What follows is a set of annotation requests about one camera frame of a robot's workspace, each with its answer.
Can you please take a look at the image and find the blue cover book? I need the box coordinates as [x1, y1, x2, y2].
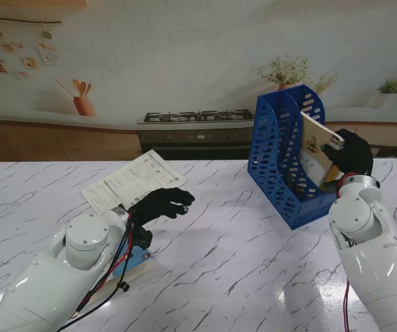
[111, 238, 158, 288]

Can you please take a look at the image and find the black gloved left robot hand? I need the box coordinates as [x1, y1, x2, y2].
[128, 187, 196, 222]

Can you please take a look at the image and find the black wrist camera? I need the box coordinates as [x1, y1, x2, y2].
[320, 178, 341, 194]
[131, 224, 154, 250]

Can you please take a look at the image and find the white printed paper sheet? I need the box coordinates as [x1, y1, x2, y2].
[80, 149, 189, 217]

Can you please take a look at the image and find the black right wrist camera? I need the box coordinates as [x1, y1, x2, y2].
[320, 178, 341, 194]

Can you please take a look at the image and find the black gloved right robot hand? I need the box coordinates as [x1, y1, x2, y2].
[321, 129, 374, 177]

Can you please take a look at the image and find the yellow cover book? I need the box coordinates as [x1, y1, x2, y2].
[321, 165, 342, 188]

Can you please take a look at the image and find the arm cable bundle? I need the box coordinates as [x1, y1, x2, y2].
[342, 279, 352, 332]
[56, 212, 140, 331]

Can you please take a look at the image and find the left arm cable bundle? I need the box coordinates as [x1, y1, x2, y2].
[56, 212, 140, 331]

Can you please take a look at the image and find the large illustrated picture book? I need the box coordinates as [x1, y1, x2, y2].
[0, 0, 397, 170]

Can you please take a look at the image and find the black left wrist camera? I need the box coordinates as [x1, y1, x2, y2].
[131, 224, 154, 250]

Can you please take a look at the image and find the blue perforated plastic file rack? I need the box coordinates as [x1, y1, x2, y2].
[247, 84, 341, 230]

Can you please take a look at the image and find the beige Little Prince book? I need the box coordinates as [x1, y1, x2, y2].
[299, 110, 346, 187]

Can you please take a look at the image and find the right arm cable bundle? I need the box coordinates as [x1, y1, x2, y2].
[342, 279, 352, 332]

